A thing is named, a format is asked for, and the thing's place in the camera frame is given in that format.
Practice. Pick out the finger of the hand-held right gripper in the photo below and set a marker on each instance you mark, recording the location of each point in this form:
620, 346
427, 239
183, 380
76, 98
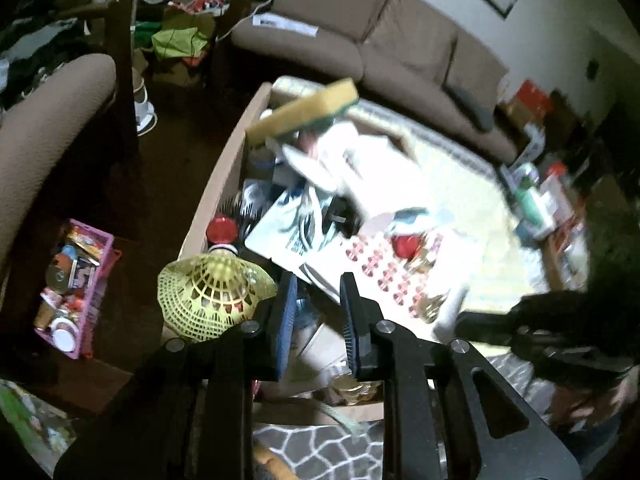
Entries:
485, 327

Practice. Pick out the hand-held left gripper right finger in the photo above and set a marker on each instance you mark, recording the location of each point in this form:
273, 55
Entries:
350, 330

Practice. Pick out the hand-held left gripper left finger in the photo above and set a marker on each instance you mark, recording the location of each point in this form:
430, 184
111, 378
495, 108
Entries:
286, 320

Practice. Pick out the yellow plastic shuttlecock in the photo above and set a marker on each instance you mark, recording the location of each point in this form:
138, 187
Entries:
210, 300

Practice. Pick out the cardboard box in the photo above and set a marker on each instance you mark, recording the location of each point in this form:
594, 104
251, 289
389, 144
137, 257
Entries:
220, 180

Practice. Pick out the white wrapper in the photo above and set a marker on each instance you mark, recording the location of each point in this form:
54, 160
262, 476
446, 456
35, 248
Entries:
370, 170

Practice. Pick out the yellow sponge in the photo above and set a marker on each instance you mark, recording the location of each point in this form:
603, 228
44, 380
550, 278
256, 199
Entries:
305, 110

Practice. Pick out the yellow glass jar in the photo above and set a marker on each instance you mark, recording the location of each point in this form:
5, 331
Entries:
350, 387

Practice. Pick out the red bottle cap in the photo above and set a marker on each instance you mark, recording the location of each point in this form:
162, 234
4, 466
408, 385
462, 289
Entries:
221, 230

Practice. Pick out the black hairbrush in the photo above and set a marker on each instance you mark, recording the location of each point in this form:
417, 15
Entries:
240, 212

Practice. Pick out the yellow checked tablecloth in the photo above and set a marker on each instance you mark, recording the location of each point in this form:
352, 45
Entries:
475, 195

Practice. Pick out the teal bottle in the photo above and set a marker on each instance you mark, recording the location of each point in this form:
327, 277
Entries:
530, 200

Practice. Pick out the pink plastic basket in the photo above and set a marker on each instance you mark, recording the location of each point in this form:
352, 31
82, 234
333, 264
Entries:
106, 252

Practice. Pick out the dark grey cushion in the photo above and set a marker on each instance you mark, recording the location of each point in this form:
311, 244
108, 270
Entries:
472, 107

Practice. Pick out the red box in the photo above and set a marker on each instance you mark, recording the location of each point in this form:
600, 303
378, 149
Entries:
532, 95

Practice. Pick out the small white appliance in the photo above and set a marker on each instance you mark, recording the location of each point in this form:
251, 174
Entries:
145, 115

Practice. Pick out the white paper sheet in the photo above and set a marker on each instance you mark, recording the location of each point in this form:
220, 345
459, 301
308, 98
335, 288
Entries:
285, 24

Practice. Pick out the bright green bag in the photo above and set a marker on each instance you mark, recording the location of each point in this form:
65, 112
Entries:
175, 42

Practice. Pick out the brown sofa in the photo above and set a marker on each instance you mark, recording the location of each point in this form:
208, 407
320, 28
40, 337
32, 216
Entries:
400, 35

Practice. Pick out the dark wooden table leg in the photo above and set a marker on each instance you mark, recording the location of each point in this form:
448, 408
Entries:
120, 60

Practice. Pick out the brown armchair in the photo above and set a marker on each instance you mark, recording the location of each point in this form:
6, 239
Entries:
55, 110

